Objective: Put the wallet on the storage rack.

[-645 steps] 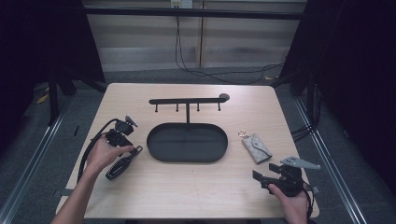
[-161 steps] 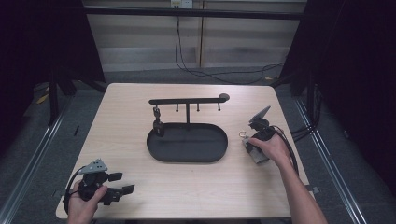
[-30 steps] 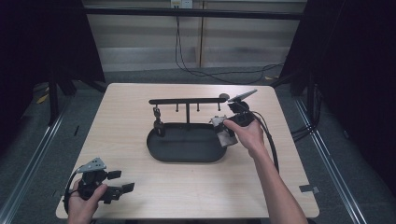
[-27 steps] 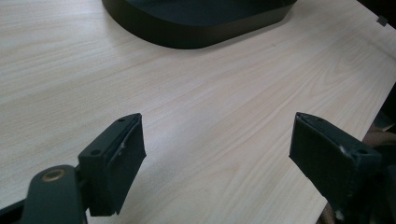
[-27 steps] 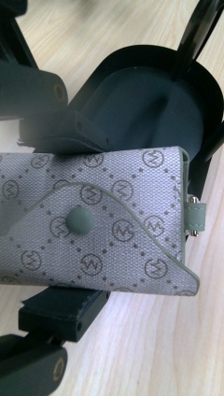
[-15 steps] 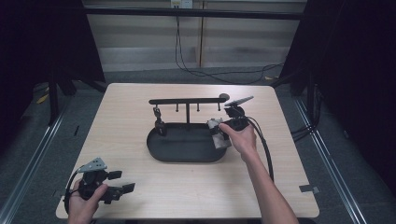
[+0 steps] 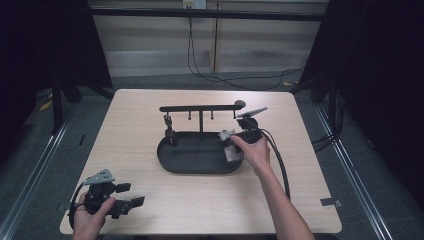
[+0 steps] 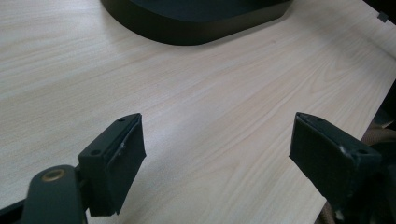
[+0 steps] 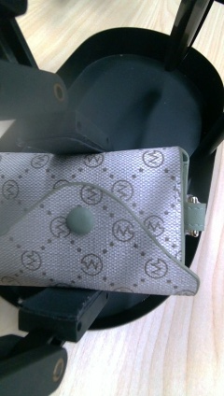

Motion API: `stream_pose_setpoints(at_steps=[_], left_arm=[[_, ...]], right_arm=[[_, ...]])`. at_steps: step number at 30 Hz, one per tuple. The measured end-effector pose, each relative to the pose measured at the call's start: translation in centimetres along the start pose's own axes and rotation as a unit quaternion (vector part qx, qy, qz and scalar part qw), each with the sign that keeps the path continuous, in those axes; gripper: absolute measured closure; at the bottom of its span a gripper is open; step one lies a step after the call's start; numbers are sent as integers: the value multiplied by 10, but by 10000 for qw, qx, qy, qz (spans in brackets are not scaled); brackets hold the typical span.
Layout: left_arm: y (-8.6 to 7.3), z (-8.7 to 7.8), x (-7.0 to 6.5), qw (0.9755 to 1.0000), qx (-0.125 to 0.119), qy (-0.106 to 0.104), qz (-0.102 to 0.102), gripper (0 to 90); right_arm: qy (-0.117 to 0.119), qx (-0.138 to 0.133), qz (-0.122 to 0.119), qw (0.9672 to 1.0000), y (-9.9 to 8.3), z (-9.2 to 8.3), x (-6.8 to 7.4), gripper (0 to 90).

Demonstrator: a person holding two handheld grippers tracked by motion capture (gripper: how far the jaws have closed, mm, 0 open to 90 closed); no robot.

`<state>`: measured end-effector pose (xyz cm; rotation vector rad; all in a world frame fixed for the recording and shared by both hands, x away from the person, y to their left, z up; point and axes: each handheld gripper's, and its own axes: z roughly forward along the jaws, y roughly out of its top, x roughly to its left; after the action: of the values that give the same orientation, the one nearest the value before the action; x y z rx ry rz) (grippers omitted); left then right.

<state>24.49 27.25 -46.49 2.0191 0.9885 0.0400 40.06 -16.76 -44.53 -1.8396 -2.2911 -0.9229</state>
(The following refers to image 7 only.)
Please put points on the person's right hand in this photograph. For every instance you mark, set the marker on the person's right hand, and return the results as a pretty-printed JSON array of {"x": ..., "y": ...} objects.
[{"x": 256, "y": 155}]

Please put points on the aluminium floor rail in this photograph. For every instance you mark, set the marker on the aluminium floor rail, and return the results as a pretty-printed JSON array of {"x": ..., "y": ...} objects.
[
  {"x": 356, "y": 173},
  {"x": 33, "y": 173}
]

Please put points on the black metal stand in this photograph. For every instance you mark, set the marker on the black metal stand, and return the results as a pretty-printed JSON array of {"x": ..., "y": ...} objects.
[{"x": 57, "y": 106}]

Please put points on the white wall outlet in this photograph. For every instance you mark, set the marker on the white wall outlet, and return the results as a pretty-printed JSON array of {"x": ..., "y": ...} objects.
[{"x": 194, "y": 3}]

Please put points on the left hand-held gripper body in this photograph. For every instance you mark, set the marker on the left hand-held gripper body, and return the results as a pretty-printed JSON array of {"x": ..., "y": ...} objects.
[{"x": 98, "y": 196}]

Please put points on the grey tape piece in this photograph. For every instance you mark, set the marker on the grey tape piece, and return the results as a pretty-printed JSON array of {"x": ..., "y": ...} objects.
[{"x": 330, "y": 202}]

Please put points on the person's left hand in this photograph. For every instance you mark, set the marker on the person's left hand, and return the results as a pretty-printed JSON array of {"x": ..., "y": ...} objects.
[{"x": 86, "y": 223}]

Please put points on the small black floor strip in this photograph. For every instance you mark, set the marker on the small black floor strip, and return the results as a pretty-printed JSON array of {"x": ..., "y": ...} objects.
[{"x": 82, "y": 140}]

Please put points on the yellow tape piece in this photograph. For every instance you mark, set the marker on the yellow tape piece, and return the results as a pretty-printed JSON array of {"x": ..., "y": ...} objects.
[{"x": 45, "y": 106}]

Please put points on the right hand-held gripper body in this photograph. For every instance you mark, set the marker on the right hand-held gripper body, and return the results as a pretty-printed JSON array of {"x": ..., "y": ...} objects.
[{"x": 250, "y": 128}]

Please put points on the black horizontal metal bar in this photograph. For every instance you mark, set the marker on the black horizontal metal bar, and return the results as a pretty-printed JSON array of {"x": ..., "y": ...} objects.
[{"x": 206, "y": 14}]

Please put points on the dark curtain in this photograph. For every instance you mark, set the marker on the dark curtain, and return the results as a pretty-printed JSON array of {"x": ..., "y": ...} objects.
[
  {"x": 43, "y": 50},
  {"x": 376, "y": 83}
]

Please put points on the black key rack with tray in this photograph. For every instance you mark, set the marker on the black key rack with tray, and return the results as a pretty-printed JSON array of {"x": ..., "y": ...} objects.
[{"x": 196, "y": 156}]

